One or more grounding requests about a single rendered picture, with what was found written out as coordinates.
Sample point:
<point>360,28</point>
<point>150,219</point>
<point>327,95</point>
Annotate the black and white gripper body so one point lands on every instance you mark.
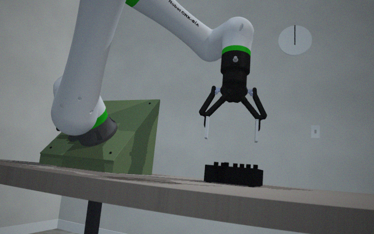
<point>234,79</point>

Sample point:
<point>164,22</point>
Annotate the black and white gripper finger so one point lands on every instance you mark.
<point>245,102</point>
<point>213,108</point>

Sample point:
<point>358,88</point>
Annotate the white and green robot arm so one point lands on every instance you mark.
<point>78,109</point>

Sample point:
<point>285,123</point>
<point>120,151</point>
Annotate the black lighting desk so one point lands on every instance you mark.
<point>234,175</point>

